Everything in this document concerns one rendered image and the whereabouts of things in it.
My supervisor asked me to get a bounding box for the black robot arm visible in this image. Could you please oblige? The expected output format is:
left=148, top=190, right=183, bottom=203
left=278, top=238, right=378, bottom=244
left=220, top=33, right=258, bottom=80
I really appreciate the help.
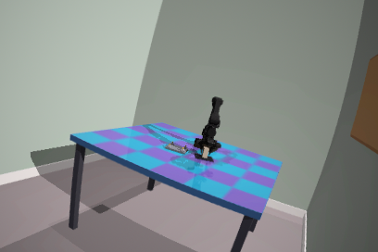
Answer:
left=202, top=96, right=224, bottom=147

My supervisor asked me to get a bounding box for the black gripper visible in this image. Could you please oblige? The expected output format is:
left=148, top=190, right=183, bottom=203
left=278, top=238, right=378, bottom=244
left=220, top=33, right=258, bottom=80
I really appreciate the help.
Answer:
left=195, top=134, right=221, bottom=155

